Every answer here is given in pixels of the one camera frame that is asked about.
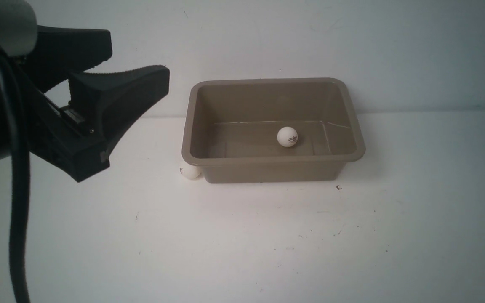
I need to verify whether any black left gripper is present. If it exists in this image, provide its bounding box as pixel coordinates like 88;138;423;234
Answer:
0;26;170;182

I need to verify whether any white table-tennis ball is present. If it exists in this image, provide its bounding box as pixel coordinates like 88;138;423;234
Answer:
277;126;298;148
179;161;201;180

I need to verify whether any tan plastic bin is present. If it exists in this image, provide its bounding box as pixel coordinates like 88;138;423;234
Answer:
181;77;366;183

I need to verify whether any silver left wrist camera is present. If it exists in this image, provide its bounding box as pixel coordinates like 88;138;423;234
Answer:
0;0;38;57

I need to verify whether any black left camera cable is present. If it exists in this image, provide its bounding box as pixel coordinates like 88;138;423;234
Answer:
0;25;32;303

